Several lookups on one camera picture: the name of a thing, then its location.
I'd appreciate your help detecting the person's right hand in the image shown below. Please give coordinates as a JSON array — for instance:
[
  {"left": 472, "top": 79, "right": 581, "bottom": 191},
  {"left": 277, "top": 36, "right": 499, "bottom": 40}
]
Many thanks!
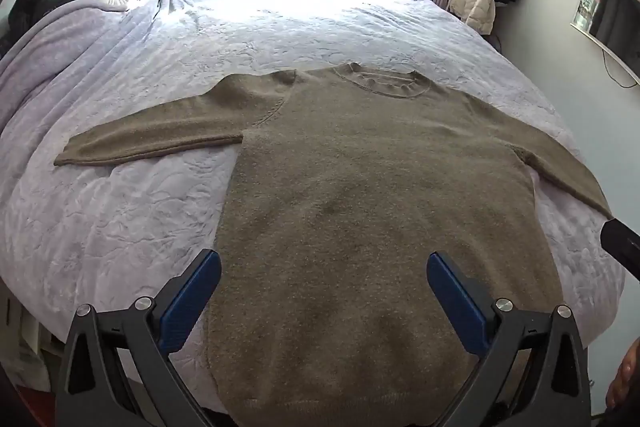
[{"left": 605, "top": 342, "right": 640, "bottom": 410}]

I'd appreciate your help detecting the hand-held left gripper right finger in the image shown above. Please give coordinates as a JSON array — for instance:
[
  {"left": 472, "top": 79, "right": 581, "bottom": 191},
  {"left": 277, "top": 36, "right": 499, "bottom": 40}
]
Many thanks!
[{"left": 427, "top": 251, "right": 593, "bottom": 427}]

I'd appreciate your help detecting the thin black television cable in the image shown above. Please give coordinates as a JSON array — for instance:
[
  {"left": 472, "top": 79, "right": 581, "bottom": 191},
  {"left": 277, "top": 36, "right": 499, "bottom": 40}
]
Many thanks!
[{"left": 602, "top": 49, "right": 638, "bottom": 88}]

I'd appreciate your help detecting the wall mounted television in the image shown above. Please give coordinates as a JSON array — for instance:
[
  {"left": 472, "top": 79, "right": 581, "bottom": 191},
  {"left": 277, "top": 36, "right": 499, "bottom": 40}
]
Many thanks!
[{"left": 570, "top": 0, "right": 640, "bottom": 86}]

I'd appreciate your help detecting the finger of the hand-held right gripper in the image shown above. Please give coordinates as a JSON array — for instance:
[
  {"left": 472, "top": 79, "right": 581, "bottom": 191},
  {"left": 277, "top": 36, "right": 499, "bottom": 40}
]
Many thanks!
[{"left": 600, "top": 217, "right": 640, "bottom": 280}]

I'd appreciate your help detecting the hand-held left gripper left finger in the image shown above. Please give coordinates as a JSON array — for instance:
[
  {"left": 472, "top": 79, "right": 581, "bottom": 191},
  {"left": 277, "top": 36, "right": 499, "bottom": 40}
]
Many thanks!
[{"left": 54, "top": 249, "right": 236, "bottom": 427}]

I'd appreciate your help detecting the olive brown knit sweater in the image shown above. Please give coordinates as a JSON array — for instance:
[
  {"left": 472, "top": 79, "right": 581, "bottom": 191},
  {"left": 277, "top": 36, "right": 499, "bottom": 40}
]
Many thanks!
[{"left": 54, "top": 63, "right": 613, "bottom": 427}]

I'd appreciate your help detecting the lavender fleece blanket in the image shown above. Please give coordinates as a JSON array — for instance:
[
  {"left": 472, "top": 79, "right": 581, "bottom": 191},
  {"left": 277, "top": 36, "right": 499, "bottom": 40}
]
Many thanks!
[{"left": 0, "top": 0, "right": 166, "bottom": 142}]

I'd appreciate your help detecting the bed with lilac quilt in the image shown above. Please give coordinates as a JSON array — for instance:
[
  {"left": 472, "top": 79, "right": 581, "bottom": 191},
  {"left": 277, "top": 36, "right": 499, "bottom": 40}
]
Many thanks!
[{"left": 0, "top": 0, "right": 626, "bottom": 408}]

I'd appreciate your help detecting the dark clothing pile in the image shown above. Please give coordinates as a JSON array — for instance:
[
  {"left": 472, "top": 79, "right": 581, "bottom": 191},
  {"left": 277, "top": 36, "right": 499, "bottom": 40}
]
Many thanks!
[{"left": 0, "top": 0, "right": 73, "bottom": 58}]

